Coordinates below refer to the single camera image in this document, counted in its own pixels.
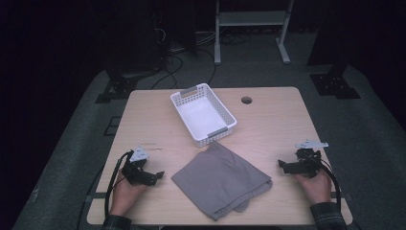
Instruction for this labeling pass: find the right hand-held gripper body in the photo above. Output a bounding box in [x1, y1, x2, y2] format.
[294, 139, 329, 179]

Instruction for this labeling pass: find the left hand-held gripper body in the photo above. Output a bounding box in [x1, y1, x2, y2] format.
[121, 146, 151, 186]

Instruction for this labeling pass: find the grey cloth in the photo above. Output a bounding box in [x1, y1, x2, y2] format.
[170, 141, 274, 222]

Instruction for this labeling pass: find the white plastic basket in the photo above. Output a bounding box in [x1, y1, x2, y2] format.
[169, 82, 238, 149]

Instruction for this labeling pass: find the person's right hand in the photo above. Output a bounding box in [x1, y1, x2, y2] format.
[294, 170, 332, 205]

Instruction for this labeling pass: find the person's left hand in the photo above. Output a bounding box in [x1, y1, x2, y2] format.
[109, 169, 149, 218]

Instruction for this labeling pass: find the black stand base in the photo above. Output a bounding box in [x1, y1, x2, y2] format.
[308, 62, 362, 101]
[94, 68, 139, 104]

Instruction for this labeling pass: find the white metal stand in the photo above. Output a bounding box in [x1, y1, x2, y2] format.
[214, 0, 295, 66]

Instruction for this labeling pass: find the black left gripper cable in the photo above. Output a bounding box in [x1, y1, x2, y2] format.
[103, 149, 134, 221]

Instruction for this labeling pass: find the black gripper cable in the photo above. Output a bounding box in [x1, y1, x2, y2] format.
[103, 149, 134, 221]
[310, 155, 342, 213]

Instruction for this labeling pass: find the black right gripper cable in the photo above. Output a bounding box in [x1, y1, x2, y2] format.
[310, 155, 342, 213]

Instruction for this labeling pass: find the black floor cable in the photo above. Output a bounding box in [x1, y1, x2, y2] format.
[149, 27, 218, 91]

